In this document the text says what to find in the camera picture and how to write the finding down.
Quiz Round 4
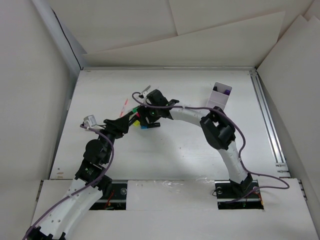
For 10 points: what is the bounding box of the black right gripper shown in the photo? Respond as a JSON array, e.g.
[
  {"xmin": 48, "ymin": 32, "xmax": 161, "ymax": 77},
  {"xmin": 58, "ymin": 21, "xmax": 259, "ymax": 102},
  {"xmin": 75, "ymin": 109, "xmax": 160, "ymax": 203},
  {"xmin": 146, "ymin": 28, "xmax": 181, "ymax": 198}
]
[{"xmin": 137, "ymin": 102, "xmax": 162, "ymax": 127}]

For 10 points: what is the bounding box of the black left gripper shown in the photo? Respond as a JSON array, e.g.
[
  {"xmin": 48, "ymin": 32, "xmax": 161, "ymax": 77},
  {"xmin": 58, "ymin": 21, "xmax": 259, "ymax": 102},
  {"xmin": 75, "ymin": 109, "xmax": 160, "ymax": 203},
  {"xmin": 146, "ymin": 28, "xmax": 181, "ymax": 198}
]
[{"xmin": 93, "ymin": 114, "xmax": 129, "ymax": 164}]

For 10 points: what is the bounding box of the purple cap highlighter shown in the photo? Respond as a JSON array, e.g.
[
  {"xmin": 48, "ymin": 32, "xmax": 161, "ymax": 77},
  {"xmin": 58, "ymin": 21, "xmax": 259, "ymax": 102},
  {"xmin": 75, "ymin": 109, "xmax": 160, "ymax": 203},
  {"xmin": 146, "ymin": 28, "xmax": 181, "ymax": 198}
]
[{"xmin": 224, "ymin": 89, "xmax": 231, "ymax": 96}]

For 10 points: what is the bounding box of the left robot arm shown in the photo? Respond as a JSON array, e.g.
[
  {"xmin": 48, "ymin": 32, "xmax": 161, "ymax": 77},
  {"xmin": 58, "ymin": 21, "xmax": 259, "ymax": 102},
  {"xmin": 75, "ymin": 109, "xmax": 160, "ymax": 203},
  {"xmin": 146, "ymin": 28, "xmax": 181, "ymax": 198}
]
[{"xmin": 24, "ymin": 114, "xmax": 130, "ymax": 240}]

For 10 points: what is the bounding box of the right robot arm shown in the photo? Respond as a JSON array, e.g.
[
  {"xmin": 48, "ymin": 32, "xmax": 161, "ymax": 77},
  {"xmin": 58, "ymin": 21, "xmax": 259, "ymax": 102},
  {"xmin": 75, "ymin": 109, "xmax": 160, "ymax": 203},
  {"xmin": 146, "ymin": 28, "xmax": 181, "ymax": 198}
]
[{"xmin": 132, "ymin": 89, "xmax": 254, "ymax": 203}]

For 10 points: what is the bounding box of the pink clear pen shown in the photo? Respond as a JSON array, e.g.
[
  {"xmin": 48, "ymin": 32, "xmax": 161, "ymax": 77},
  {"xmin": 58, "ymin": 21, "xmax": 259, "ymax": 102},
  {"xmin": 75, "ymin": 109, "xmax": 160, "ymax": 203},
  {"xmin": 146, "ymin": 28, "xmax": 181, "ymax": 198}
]
[{"xmin": 120, "ymin": 98, "xmax": 129, "ymax": 117}]

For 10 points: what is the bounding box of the white compartment organizer box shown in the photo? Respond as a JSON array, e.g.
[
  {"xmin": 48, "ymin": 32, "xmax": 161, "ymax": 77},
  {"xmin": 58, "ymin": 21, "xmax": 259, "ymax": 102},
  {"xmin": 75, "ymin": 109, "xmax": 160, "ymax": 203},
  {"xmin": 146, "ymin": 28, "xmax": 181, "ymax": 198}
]
[{"xmin": 206, "ymin": 82, "xmax": 233, "ymax": 110}]

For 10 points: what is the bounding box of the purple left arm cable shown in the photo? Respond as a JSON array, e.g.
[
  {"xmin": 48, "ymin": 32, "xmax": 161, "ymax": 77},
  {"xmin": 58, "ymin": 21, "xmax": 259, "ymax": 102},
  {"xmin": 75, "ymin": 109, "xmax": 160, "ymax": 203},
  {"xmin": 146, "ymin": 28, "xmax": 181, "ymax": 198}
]
[{"xmin": 22, "ymin": 123, "xmax": 116, "ymax": 240}]

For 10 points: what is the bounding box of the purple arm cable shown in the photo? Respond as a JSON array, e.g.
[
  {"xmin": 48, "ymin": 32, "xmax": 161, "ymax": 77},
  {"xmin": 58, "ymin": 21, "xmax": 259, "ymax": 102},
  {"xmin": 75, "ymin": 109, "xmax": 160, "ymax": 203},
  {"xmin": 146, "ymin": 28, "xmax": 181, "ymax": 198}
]
[
  {"xmin": 131, "ymin": 91, "xmax": 291, "ymax": 201},
  {"xmin": 22, "ymin": 123, "xmax": 116, "ymax": 240}
]

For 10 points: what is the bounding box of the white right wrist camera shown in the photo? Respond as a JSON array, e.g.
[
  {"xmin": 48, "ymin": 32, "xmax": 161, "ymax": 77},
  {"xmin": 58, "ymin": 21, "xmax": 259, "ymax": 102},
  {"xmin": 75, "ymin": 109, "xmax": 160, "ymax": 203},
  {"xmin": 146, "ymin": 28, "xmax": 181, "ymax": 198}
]
[{"xmin": 138, "ymin": 91, "xmax": 149, "ymax": 99}]

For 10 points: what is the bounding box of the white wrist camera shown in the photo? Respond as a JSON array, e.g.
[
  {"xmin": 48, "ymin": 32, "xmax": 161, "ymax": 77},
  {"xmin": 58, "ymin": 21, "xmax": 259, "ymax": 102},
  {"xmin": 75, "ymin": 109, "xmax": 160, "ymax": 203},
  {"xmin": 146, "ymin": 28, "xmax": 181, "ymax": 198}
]
[
  {"xmin": 138, "ymin": 91, "xmax": 149, "ymax": 99},
  {"xmin": 80, "ymin": 115, "xmax": 98, "ymax": 130}
]

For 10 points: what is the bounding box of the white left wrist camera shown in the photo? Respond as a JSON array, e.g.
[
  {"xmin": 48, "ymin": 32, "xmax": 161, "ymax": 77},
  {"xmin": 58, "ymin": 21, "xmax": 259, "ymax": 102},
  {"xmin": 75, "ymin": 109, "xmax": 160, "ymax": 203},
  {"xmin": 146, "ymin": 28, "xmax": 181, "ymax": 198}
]
[{"xmin": 80, "ymin": 115, "xmax": 98, "ymax": 130}]

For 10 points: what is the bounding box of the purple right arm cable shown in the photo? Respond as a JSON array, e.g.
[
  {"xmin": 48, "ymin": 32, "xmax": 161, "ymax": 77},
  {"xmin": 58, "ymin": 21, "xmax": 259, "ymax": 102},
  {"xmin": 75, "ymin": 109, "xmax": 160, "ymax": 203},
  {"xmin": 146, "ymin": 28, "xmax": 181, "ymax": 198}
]
[{"xmin": 131, "ymin": 91, "xmax": 291, "ymax": 201}]

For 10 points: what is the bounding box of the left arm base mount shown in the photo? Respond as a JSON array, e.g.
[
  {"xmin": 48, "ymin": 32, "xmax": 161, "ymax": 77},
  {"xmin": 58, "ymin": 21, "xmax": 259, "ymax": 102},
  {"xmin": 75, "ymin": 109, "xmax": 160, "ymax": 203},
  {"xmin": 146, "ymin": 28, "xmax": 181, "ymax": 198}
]
[{"xmin": 90, "ymin": 180, "xmax": 128, "ymax": 211}]

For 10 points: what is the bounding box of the aluminium rail right side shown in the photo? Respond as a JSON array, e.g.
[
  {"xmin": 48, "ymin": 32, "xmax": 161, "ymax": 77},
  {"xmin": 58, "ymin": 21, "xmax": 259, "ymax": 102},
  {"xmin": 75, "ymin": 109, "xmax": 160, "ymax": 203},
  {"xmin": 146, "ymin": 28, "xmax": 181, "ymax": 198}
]
[{"xmin": 249, "ymin": 68, "xmax": 291, "ymax": 179}]

